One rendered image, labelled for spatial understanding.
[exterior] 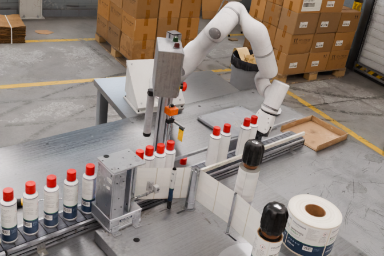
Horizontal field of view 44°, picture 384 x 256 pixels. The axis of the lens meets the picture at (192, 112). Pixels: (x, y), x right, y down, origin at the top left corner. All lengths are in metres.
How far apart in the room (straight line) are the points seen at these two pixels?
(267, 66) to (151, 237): 0.95
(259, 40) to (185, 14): 3.44
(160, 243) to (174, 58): 0.68
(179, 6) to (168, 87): 3.67
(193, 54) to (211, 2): 5.89
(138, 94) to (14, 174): 0.90
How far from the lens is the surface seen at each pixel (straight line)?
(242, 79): 4.57
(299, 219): 1.79
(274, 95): 2.33
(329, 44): 6.15
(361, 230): 2.20
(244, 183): 1.93
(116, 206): 1.73
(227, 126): 2.16
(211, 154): 2.17
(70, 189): 1.75
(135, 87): 2.75
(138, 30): 5.31
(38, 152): 2.33
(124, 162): 1.69
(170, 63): 1.80
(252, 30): 2.13
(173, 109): 1.98
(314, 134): 2.88
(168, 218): 1.89
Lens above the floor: 2.05
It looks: 26 degrees down
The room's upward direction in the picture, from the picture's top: 9 degrees clockwise
